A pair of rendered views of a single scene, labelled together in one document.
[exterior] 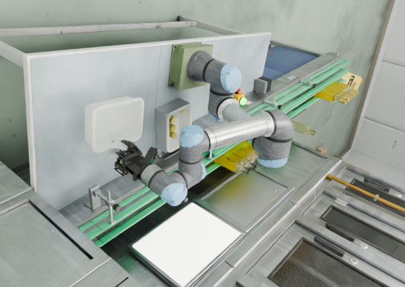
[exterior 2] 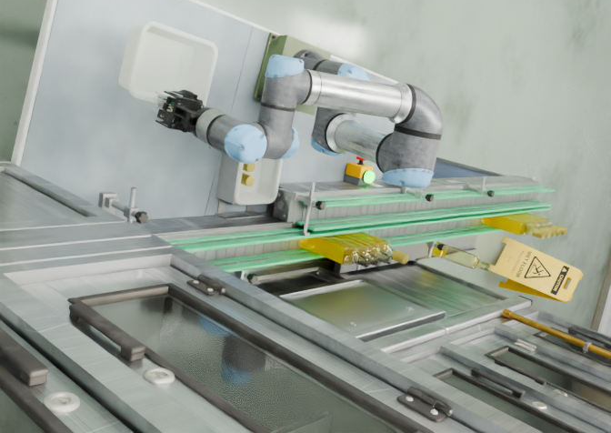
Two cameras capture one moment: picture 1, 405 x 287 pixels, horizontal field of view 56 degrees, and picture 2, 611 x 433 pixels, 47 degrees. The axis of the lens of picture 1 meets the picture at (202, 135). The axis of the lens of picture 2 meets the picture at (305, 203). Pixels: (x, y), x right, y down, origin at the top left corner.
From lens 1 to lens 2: 77 cm
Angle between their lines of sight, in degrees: 19
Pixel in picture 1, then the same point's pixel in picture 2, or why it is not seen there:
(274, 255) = not seen: hidden behind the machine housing
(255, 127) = (383, 92)
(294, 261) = not seen: hidden behind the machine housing
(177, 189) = (252, 130)
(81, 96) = (123, 45)
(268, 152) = (400, 156)
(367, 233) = (569, 383)
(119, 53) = (191, 7)
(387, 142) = not seen: outside the picture
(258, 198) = (378, 312)
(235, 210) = (337, 316)
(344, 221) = (528, 366)
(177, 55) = (275, 48)
